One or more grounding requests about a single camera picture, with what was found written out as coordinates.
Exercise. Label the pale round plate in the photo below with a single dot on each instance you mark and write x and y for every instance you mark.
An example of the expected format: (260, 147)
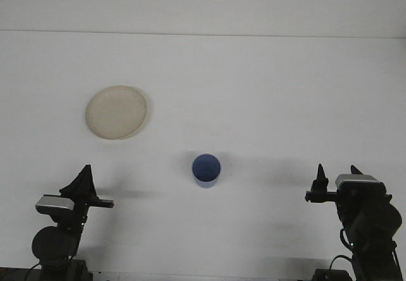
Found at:
(115, 113)

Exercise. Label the dark brown bench edge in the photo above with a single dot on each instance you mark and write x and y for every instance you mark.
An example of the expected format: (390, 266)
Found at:
(12, 274)

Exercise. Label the pale blue cup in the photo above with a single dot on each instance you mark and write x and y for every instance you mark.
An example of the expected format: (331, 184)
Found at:
(206, 167)

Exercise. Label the gripper's grey camera box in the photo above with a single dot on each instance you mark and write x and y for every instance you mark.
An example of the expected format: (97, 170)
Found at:
(358, 179)
(54, 203)

